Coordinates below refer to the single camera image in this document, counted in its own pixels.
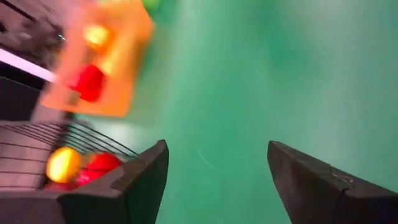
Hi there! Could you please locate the yellow lemon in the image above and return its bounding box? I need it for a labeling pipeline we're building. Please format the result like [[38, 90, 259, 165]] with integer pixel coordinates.
[[45, 146, 82, 184]]

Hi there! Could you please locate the red bell pepper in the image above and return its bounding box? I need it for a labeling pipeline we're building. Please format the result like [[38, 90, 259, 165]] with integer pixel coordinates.
[[70, 64, 106, 103]]

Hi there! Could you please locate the green plastic basket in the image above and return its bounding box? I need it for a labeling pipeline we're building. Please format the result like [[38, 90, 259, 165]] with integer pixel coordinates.
[[141, 0, 162, 12]]

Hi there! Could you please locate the black wire basket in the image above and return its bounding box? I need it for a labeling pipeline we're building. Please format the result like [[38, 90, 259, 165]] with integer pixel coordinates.
[[0, 119, 141, 190]]

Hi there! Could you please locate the large red tomato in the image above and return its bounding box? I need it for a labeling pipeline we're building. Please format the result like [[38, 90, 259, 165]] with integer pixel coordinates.
[[74, 151, 124, 187]]

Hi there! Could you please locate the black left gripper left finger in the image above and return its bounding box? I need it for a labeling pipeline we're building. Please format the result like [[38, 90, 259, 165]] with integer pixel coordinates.
[[0, 139, 170, 224]]

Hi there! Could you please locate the green table mat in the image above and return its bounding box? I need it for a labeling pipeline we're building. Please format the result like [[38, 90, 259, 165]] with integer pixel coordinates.
[[71, 0, 398, 224]]

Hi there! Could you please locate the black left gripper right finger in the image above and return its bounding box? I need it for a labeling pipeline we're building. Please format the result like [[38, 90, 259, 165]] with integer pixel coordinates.
[[267, 140, 398, 224]]

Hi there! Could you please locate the translucent orange plastic bin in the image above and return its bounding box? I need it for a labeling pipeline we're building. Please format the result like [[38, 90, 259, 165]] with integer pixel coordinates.
[[40, 0, 155, 118]]

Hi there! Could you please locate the orange bell pepper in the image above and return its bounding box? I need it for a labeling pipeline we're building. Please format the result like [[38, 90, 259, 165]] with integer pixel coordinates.
[[83, 24, 111, 47]]

